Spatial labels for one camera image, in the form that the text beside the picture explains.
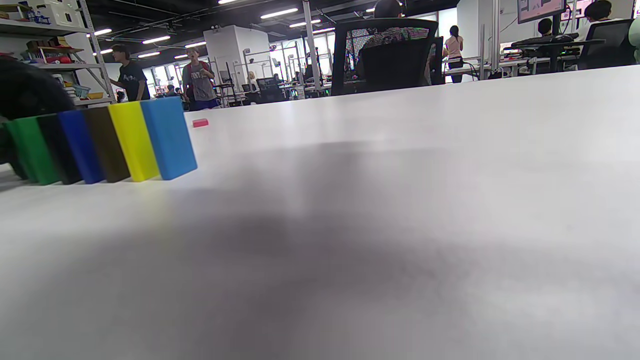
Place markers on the person's left hand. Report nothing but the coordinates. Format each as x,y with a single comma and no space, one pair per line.
30,90

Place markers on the green domino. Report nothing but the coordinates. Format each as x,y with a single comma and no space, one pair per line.
32,150

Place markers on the black domino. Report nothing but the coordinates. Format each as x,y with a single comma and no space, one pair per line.
57,150

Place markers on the dark blue domino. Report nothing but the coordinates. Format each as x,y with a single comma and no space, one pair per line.
80,147

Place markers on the brown domino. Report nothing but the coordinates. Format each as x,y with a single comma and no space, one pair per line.
106,145

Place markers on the yellow domino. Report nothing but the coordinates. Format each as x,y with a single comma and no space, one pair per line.
134,140

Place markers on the light blue domino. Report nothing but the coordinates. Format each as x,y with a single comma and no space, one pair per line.
170,137

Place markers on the pink domino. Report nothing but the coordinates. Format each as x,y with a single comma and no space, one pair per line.
200,123

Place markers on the metal storage shelf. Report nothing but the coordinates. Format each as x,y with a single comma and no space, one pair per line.
75,65

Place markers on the ceiling light strip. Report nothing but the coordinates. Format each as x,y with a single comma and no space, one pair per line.
279,13
156,40

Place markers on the black mesh office chair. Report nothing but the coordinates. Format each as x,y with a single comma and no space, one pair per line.
390,65

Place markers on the computer monitor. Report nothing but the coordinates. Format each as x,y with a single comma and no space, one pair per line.
542,10

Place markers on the black standing desk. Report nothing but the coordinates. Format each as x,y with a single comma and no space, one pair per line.
550,47

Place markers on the metal frame pole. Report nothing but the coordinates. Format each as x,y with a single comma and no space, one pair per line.
311,45
496,35

